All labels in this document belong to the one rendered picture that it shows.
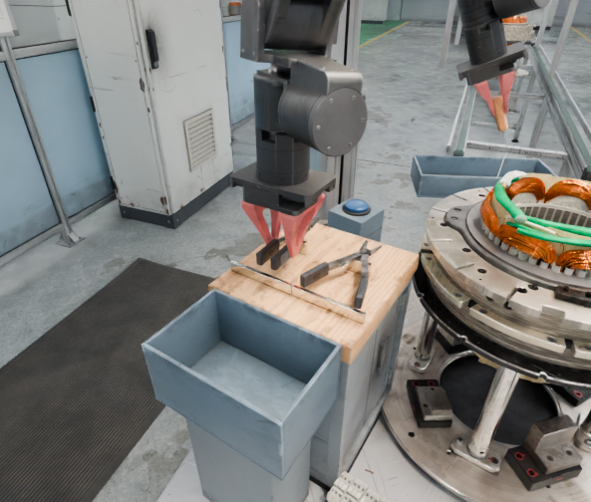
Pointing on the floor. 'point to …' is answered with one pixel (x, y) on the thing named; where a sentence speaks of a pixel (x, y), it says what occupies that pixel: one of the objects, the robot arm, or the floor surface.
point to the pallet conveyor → (583, 166)
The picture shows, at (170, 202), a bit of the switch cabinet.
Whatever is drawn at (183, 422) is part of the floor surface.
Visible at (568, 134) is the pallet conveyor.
